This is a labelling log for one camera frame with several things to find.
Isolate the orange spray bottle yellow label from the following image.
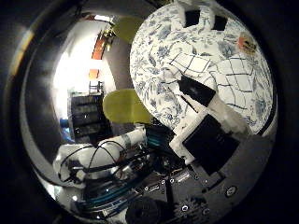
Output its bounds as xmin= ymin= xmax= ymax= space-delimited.
xmin=236 ymin=33 xmax=258 ymax=55

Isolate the white cloth with black grid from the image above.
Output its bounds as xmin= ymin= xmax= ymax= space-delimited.
xmin=167 ymin=50 xmax=265 ymax=115

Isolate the yellow-green shell chair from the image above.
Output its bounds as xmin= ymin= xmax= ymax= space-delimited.
xmin=111 ymin=16 xmax=145 ymax=45
xmin=102 ymin=88 xmax=153 ymax=125

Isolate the blue floral white tablecloth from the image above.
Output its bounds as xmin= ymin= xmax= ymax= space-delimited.
xmin=129 ymin=1 xmax=275 ymax=136

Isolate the black shelf cabinet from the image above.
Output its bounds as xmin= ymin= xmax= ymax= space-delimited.
xmin=67 ymin=91 xmax=113 ymax=143

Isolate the teal cable bundle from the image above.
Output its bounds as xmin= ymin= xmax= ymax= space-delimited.
xmin=145 ymin=125 xmax=172 ymax=150

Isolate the black cable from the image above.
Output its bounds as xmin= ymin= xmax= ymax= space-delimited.
xmin=58 ymin=140 xmax=129 ymax=185

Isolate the orange wall panel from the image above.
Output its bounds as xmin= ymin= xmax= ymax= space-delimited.
xmin=91 ymin=31 xmax=108 ymax=61
xmin=88 ymin=68 xmax=101 ymax=80

